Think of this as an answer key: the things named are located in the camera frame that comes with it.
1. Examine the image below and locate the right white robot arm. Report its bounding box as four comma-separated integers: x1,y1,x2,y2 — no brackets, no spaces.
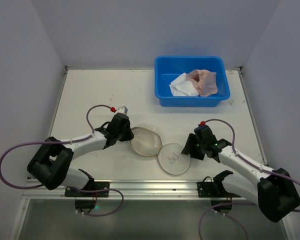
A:
181,125,300,223

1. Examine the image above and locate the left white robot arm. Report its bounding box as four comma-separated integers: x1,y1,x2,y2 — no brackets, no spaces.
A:
27,112,134,191

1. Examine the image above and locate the pink beige bra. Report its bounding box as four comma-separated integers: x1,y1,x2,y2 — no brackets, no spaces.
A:
186,69,218,97

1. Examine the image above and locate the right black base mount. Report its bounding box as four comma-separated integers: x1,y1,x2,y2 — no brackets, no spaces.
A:
196,176,240,206

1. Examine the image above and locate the aluminium front rail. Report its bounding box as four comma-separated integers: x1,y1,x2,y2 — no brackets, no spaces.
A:
24,178,288,200

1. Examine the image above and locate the blue plastic bin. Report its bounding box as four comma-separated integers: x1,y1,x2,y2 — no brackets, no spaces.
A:
154,56,231,107

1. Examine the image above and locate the white mesh laundry bag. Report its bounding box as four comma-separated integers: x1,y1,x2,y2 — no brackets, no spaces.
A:
129,125,191,176

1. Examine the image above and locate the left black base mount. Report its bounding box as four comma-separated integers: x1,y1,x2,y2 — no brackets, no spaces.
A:
64,181,110,213

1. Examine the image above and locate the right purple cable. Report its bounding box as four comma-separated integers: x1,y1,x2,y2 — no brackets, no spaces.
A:
198,118,300,240

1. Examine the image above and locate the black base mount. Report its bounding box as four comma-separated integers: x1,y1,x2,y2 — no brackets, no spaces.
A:
64,181,110,213
196,176,240,206

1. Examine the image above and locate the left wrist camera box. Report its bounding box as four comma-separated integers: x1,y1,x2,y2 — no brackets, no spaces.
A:
110,106,128,115

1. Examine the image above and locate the white padded bra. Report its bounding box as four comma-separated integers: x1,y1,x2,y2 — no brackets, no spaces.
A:
169,72,199,97

